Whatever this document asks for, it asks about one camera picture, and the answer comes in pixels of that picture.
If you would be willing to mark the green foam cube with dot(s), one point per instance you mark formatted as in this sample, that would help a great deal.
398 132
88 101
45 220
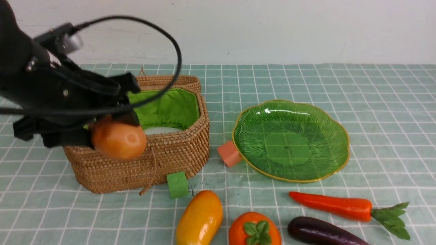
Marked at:
177 184

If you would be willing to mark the dark purple eggplant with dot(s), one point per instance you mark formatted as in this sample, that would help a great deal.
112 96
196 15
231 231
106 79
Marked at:
314 231

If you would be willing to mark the orange persimmon with green calyx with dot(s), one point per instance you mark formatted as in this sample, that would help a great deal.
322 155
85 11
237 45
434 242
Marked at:
253 228

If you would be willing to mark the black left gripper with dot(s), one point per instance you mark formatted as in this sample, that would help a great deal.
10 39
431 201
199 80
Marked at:
58 101

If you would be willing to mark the woven rattan basket lid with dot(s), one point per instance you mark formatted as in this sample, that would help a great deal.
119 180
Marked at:
190 83

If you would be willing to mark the orange onion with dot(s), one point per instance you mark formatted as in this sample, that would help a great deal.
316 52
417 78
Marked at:
117 140

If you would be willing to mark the pink foam cube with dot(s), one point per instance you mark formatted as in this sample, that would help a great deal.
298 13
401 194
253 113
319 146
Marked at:
229 154

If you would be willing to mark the green glass leaf plate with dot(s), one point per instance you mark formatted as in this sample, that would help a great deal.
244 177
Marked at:
293 142

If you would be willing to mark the green checkered tablecloth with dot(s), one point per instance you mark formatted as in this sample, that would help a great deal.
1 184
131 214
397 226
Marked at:
388 111

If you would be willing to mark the white radish with green leaves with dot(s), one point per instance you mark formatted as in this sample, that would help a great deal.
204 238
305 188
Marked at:
161 130

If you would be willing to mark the woven rattan basket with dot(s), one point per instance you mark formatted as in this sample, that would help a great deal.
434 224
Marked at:
186 150

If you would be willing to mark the orange carrot with green top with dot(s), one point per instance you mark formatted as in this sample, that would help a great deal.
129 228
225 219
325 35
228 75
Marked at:
357 209

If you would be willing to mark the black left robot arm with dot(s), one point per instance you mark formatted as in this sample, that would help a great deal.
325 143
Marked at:
17 45

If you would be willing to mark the yellow orange mango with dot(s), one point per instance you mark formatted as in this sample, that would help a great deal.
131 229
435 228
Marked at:
201 220

